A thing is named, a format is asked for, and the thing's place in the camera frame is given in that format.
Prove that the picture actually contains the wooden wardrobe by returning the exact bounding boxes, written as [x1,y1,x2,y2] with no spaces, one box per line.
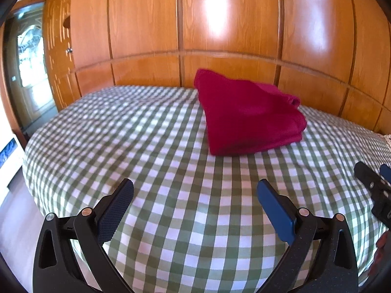
[43,0,391,135]

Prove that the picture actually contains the crimson shirt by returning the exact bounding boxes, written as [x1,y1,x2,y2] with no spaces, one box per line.
[193,69,307,156]

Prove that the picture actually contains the white cabinet with blue panel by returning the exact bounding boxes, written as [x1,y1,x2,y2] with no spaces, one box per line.
[0,128,25,196]

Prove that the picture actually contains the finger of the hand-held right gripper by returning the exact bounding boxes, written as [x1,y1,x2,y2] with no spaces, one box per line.
[380,164,391,185]
[354,162,386,196]

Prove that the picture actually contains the green checkered bed sheet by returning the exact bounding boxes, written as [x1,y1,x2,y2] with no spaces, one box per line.
[23,85,391,293]

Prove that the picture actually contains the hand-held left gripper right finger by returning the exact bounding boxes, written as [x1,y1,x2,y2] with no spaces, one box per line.
[257,179,358,293]

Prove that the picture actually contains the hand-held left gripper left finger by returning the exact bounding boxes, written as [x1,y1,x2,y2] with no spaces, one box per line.
[33,178,134,293]

